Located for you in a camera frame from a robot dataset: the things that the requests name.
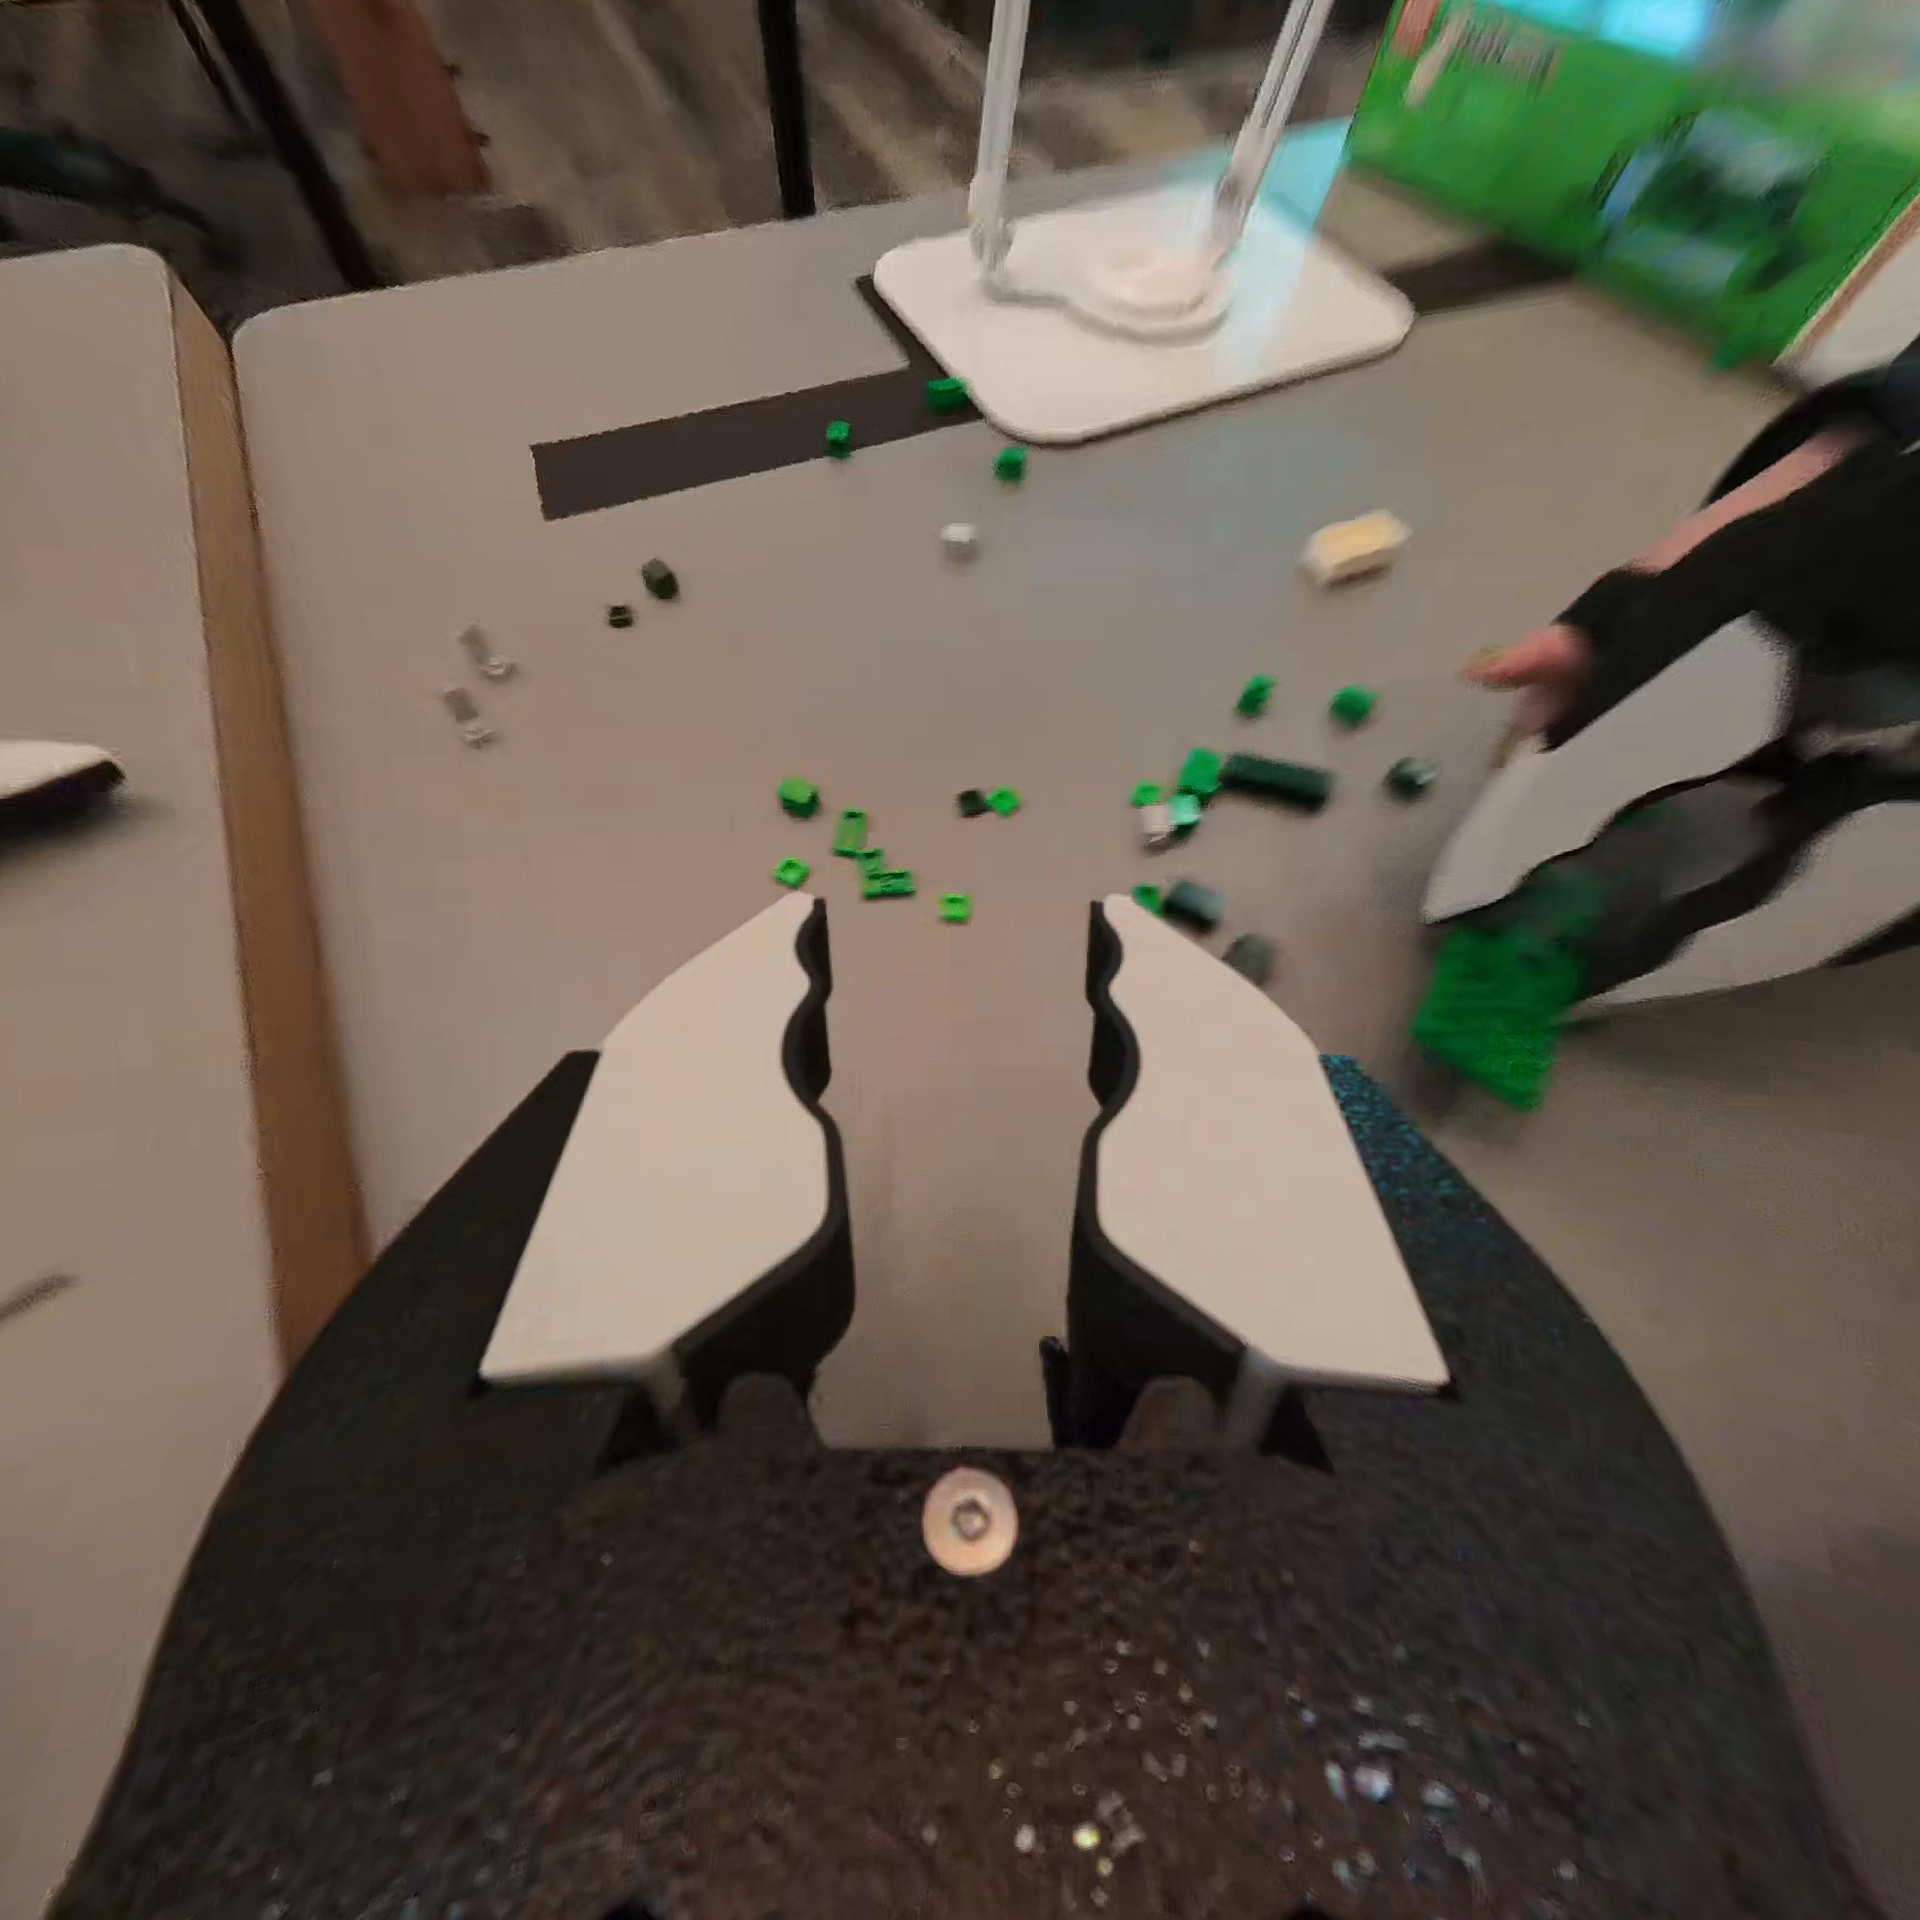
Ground black tape strip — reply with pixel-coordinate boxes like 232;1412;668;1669
533;239;1593;523

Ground person's right hand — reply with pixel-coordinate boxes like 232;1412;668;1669
1462;427;1870;700

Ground white book stand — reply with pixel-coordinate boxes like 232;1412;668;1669
874;0;1417;447

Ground tan rectangular brick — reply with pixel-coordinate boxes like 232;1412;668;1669
1299;508;1416;588

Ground wood-edged grey table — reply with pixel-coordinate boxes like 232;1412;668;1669
0;245;368;1920

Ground green toy box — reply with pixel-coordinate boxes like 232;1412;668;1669
1340;0;1920;380

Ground scattered green toy bricks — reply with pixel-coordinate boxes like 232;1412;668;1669
609;374;1442;986

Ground green brick plate assembly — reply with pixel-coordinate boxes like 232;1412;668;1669
1408;867;1609;1116

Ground spare hand-held gripper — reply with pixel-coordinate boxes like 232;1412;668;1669
0;738;125;829

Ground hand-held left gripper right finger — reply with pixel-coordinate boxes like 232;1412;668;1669
1066;891;1452;1450

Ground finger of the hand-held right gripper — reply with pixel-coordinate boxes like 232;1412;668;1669
1417;622;1834;924
1558;796;1920;1021

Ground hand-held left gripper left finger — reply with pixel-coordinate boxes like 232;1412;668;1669
477;891;858;1427

